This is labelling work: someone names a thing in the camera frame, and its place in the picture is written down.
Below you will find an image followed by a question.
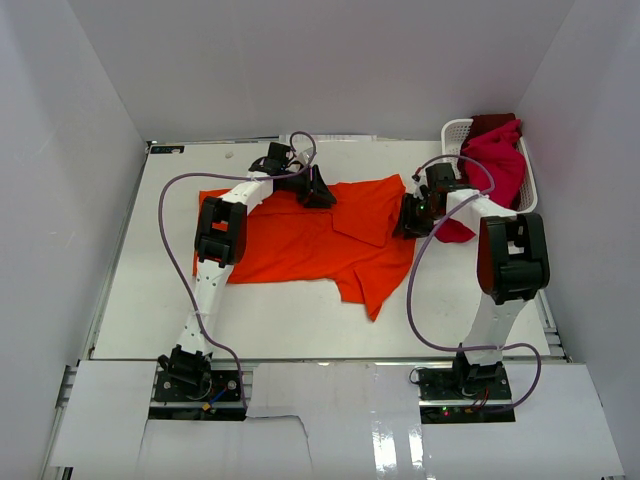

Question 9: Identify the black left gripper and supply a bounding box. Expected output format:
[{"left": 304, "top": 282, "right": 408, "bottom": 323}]
[{"left": 280, "top": 164, "right": 335, "bottom": 209}]

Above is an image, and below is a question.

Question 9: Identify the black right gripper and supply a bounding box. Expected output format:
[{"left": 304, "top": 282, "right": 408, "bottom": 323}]
[{"left": 392, "top": 193, "right": 443, "bottom": 241}]

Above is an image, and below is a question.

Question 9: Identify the orange t shirt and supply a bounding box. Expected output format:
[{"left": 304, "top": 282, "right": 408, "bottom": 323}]
[{"left": 197, "top": 173, "right": 417, "bottom": 323}]

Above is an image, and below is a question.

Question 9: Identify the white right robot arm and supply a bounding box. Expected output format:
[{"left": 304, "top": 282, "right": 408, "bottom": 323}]
[{"left": 394, "top": 154, "right": 550, "bottom": 401}]

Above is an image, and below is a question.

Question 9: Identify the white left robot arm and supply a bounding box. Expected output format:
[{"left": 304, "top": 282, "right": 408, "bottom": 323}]
[{"left": 157, "top": 131, "right": 337, "bottom": 401}]

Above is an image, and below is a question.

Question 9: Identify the printed paper strip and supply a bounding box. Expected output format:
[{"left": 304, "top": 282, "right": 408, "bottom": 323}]
[{"left": 279, "top": 131, "right": 379, "bottom": 143}]

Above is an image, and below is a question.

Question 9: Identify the white perforated plastic basket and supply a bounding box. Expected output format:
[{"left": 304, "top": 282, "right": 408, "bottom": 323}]
[{"left": 441, "top": 118, "right": 538, "bottom": 213}]

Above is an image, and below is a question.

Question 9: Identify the crimson red t shirt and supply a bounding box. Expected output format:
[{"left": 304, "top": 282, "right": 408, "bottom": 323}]
[{"left": 436, "top": 118, "right": 526, "bottom": 243}]

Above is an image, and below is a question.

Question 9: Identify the dark maroon t shirt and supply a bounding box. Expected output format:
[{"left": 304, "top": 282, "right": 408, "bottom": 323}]
[{"left": 468, "top": 113, "right": 516, "bottom": 139}]

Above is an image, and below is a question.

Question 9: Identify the black label sticker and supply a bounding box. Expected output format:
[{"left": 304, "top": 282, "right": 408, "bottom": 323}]
[{"left": 149, "top": 145, "right": 185, "bottom": 155}]

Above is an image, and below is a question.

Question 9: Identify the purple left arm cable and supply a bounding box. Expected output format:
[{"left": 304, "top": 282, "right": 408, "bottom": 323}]
[{"left": 158, "top": 131, "right": 318, "bottom": 409}]

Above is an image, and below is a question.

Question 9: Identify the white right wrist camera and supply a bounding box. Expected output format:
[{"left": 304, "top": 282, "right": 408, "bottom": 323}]
[{"left": 411, "top": 173, "right": 426, "bottom": 189}]

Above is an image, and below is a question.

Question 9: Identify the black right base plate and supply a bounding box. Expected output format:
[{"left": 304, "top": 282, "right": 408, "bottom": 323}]
[{"left": 408, "top": 366, "right": 516, "bottom": 425}]

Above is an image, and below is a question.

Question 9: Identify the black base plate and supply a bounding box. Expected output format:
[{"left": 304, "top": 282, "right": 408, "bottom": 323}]
[
  {"left": 149, "top": 370, "right": 246, "bottom": 422},
  {"left": 408, "top": 366, "right": 516, "bottom": 425}
]

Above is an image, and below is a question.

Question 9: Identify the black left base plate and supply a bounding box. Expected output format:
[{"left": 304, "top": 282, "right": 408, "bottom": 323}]
[{"left": 149, "top": 370, "right": 246, "bottom": 422}]

